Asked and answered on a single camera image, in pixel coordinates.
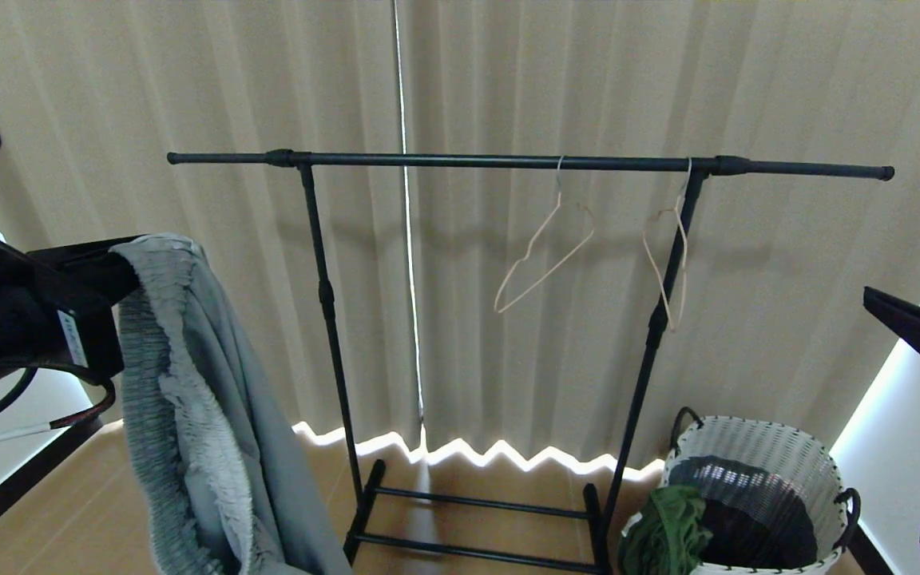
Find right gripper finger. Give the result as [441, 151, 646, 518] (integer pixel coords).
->
[863, 286, 920, 372]

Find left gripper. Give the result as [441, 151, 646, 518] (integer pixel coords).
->
[0, 220, 143, 386]

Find pale grey shorts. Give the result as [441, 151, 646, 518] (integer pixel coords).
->
[111, 233, 353, 575]

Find pink clothes hanger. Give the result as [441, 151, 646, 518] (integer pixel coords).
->
[642, 158, 692, 332]
[494, 156, 595, 314]

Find white laundry basket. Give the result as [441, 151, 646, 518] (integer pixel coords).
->
[620, 407, 862, 575]

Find black clothes rack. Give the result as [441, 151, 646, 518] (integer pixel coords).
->
[167, 149, 896, 575]

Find beige curtain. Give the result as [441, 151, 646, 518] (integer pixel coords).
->
[0, 0, 920, 480]

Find green garment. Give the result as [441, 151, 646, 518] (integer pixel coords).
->
[618, 486, 712, 575]

